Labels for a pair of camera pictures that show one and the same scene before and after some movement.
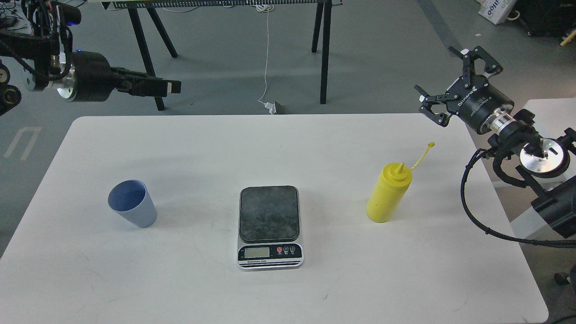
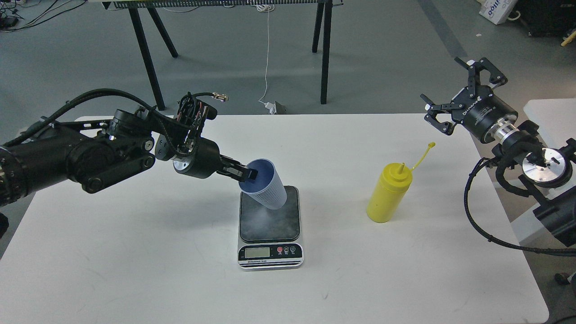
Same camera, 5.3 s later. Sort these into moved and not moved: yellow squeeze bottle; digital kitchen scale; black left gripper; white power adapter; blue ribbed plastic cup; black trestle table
Moved: black left gripper; blue ribbed plastic cup
Not moved: black trestle table; white power adapter; digital kitchen scale; yellow squeeze bottle
